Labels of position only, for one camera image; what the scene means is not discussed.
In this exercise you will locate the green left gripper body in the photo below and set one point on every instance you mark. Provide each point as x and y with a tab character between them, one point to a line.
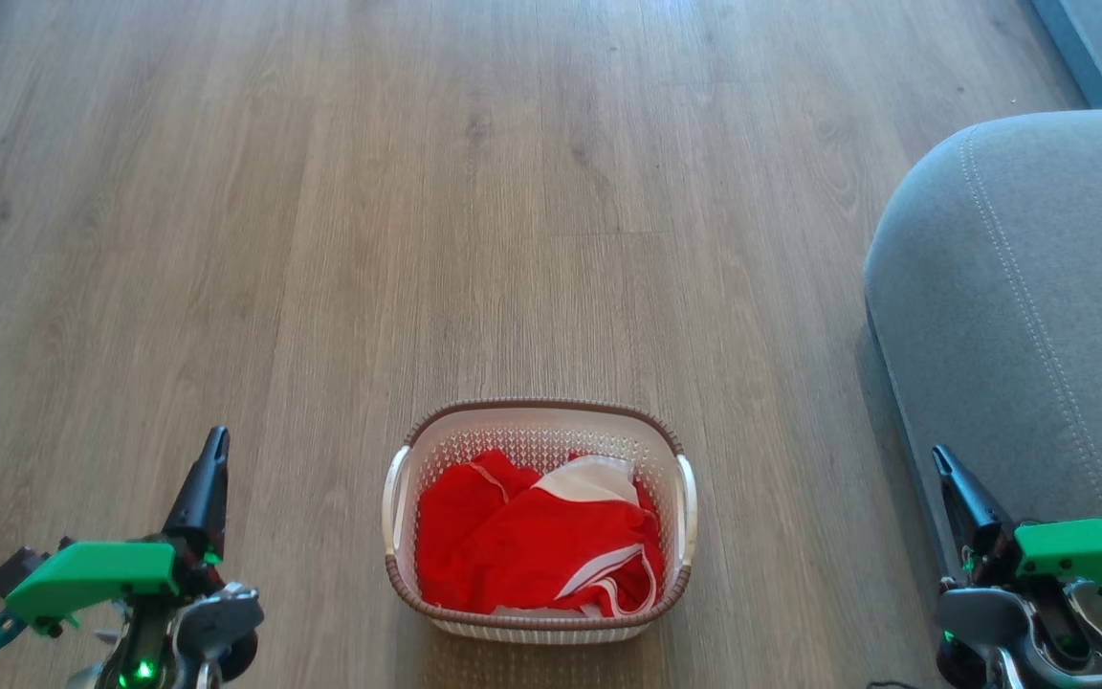
92	574

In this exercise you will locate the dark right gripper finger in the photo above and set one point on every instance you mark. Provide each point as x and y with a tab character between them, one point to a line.
977	522

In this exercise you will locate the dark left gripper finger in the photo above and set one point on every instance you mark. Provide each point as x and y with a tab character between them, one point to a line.
199	502

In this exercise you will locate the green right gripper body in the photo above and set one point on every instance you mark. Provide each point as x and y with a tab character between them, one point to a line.
1087	555

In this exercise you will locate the red shirt white trim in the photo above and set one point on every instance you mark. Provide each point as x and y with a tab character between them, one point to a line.
446	517

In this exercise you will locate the red shorts white waistband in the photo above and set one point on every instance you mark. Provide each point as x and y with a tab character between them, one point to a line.
561	536

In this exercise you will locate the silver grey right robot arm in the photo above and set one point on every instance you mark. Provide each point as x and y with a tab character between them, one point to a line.
981	612

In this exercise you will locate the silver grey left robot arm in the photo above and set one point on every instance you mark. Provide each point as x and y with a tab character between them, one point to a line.
216	622

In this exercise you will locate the grey fabric sofa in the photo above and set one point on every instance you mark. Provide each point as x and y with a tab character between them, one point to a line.
1039	287

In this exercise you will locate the white laundry basket brown rim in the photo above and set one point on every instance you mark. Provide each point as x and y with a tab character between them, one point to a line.
541	435

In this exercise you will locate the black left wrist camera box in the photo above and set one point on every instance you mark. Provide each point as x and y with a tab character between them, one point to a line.
15	569

